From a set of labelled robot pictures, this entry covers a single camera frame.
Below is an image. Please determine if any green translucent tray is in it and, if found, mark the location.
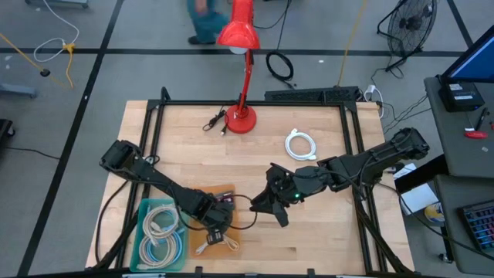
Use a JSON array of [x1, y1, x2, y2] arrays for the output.
[[129, 198, 190, 273]]

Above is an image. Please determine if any grey keyboard desk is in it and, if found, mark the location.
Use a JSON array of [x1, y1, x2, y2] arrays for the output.
[[434, 175, 494, 276]]

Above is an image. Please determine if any black floor cable bundle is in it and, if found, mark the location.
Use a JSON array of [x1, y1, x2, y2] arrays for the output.
[[370, 57, 433, 134]]

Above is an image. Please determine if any black computer monitor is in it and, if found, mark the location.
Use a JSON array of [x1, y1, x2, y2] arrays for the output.
[[439, 25, 494, 84]]

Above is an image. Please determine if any black chair base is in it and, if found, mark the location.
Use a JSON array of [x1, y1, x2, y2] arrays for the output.
[[0, 118, 16, 150]]

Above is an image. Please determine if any white plug with cable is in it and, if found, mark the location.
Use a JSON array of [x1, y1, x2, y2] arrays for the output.
[[362, 83, 385, 120]]

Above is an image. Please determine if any orange translucent tray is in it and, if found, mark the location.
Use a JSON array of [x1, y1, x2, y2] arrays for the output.
[[188, 184, 242, 260]]

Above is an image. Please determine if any black metal table frame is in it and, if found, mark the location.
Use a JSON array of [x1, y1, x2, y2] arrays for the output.
[[92, 86, 416, 278]]

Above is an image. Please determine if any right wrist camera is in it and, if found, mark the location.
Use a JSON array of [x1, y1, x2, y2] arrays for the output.
[[268, 162, 289, 182]]

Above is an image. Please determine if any white floor cable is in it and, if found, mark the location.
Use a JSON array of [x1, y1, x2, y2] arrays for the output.
[[32, 0, 81, 64]]

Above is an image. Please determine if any person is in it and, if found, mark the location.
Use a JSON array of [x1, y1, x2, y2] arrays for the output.
[[187, 0, 228, 46]]

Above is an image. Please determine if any beige cable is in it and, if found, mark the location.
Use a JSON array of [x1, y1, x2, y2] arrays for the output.
[[137, 231, 183, 270], [195, 234, 241, 256], [142, 204, 181, 241]]

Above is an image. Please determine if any yellow floor cable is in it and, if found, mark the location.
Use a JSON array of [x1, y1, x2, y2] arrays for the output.
[[0, 32, 76, 88]]

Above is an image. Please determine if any grey monitor desk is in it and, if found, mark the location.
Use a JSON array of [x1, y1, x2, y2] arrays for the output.
[[423, 76, 494, 179]]

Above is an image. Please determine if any black pen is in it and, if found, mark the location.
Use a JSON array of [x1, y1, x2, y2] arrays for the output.
[[474, 107, 489, 131]]

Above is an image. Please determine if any thin black floor cable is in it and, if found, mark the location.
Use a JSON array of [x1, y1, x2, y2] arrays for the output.
[[252, 0, 293, 32]]

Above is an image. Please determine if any black box with labels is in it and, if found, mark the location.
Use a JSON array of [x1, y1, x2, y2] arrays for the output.
[[438, 79, 486, 113]]

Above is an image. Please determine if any red desk lamp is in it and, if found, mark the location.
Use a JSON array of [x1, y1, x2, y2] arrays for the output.
[[215, 0, 262, 135]]

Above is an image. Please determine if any black lamp power cord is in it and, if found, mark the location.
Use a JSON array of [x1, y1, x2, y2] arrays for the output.
[[202, 106, 229, 137]]

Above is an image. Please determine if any grey table foot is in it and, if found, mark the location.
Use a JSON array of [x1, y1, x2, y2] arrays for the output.
[[0, 82, 39, 99], [25, 0, 90, 9]]

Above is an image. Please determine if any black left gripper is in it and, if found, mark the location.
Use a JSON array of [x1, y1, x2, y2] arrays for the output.
[[204, 200, 236, 246]]

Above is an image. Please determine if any orange-yellow floor cable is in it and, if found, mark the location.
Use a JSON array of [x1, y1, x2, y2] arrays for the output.
[[337, 0, 370, 86]]

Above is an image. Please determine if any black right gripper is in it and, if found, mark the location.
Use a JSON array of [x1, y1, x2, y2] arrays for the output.
[[249, 166, 331, 228]]

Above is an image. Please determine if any black coiled floor cable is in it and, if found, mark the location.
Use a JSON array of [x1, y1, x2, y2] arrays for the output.
[[265, 50, 295, 88]]

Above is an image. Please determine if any colourful backlit keyboard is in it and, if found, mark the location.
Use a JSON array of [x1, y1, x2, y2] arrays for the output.
[[457, 198, 494, 256]]

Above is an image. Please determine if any white paper box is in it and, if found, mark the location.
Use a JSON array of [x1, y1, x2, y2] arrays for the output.
[[393, 162, 441, 216]]

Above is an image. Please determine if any black floor fan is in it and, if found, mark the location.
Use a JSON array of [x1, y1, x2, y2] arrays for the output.
[[376, 0, 439, 73]]

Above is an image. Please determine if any black power strip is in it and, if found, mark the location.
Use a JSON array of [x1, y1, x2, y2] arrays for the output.
[[264, 85, 360, 104]]

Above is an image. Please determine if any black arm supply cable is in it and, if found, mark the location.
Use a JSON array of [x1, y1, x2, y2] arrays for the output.
[[94, 179, 130, 267]]

